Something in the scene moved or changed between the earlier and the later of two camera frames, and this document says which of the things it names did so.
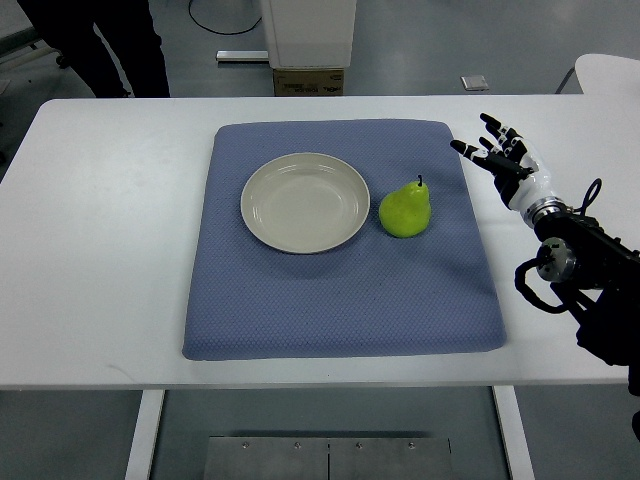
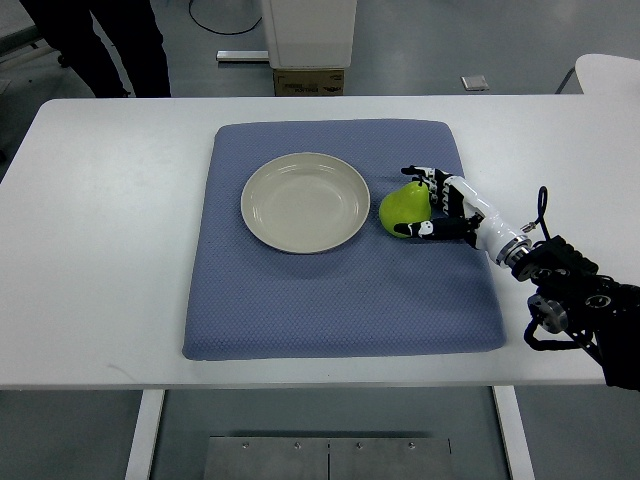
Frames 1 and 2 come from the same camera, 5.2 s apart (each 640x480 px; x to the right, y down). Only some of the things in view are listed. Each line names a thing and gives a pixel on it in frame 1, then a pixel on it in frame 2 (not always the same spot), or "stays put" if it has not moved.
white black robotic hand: x=512 y=163 → x=466 y=216
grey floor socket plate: x=474 y=83 stays put
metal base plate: x=328 y=458 stays put
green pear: x=406 y=212 stays put
